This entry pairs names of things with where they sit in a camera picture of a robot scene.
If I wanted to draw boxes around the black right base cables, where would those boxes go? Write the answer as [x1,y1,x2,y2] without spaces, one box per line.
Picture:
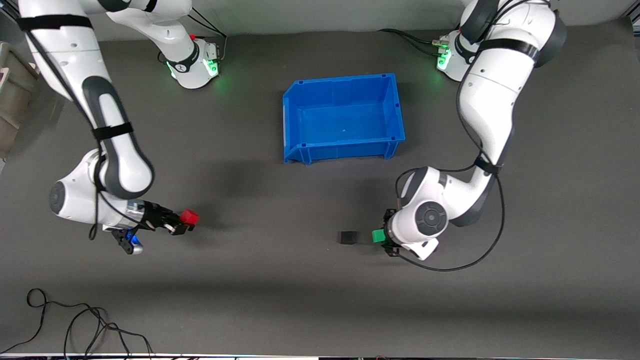
[186,11,229,65]

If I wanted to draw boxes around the loose black cable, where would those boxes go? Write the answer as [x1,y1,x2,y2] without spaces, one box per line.
[0,288,154,360]

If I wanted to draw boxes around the beige plastic box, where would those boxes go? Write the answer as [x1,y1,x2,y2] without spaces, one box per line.
[0,42,41,159]

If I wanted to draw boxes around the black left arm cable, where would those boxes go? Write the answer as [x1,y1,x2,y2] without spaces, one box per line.
[394,0,551,273]

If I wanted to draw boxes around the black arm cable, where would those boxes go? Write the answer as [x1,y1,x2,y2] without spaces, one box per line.
[20,20,132,242]
[394,0,551,273]

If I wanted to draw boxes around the black base cables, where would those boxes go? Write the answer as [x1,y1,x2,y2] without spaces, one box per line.
[186,11,229,65]
[377,28,451,57]

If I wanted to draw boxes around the black left base cables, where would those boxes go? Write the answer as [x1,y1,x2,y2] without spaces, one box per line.
[377,28,451,57]

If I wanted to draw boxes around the blue plastic bin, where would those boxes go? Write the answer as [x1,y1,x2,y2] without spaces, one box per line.
[282,73,406,165]

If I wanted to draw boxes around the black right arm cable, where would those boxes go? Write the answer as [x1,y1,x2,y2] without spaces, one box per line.
[20,20,132,242]

